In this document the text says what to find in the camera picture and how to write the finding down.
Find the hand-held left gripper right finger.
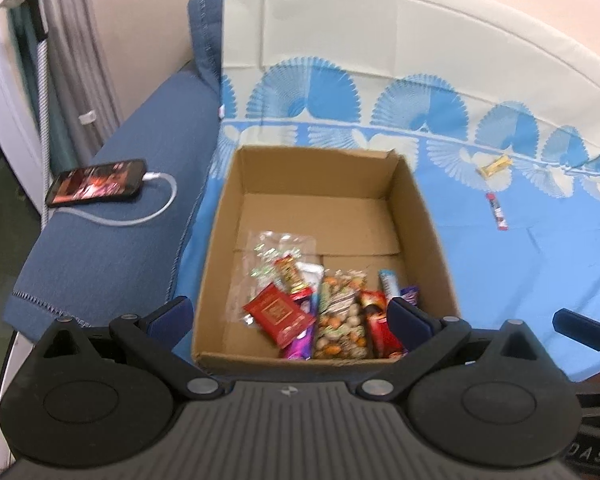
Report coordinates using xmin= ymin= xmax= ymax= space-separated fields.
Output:
xmin=356 ymin=297 xmax=556 ymax=402

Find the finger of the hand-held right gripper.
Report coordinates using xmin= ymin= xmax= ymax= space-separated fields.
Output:
xmin=552 ymin=309 xmax=600 ymax=363

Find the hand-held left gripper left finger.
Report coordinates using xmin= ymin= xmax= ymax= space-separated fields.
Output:
xmin=39 ymin=296 xmax=227 ymax=402

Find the red chocolate bar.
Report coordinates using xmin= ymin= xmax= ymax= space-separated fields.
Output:
xmin=357 ymin=290 xmax=406 ymax=358

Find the white snack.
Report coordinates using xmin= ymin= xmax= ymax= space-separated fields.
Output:
xmin=297 ymin=262 xmax=326 ymax=293

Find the square red snack packet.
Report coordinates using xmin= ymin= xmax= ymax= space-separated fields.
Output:
xmin=242 ymin=282 xmax=317 ymax=348

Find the red-brown snack bar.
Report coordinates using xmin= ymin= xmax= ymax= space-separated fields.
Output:
xmin=274 ymin=255 xmax=313 ymax=296

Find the red and white snack bar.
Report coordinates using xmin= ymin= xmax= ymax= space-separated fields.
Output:
xmin=486 ymin=192 xmax=510 ymax=232

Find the brown cardboard box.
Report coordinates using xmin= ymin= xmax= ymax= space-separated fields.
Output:
xmin=190 ymin=144 xmax=463 ymax=376

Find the clear bag of coated nuts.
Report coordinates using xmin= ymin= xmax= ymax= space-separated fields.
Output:
xmin=312 ymin=269 xmax=373 ymax=361

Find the blue fabric sofa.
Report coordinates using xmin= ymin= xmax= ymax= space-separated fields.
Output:
xmin=2 ymin=0 xmax=226 ymax=346

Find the blue fan-print sheet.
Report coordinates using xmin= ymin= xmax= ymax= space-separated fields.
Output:
xmin=170 ymin=0 xmax=600 ymax=381

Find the clear bag of wrapped candies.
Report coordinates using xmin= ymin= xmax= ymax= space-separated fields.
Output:
xmin=240 ymin=230 xmax=317 ymax=311

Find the black smartphone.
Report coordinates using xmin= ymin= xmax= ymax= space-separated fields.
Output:
xmin=45 ymin=158 xmax=147 ymax=208

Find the gold wrapped candy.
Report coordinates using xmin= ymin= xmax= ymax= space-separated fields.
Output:
xmin=476 ymin=156 xmax=513 ymax=178

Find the grey curtain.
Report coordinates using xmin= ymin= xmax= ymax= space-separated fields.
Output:
xmin=45 ymin=0 xmax=123 ymax=161

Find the white charging cable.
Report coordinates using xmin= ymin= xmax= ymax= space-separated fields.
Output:
xmin=50 ymin=172 xmax=178 ymax=228

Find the striped braided cord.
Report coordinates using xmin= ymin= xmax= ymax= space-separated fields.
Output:
xmin=36 ymin=35 xmax=53 ymax=221

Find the white window frame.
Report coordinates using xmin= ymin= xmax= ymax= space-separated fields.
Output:
xmin=0 ymin=0 xmax=51 ymax=221

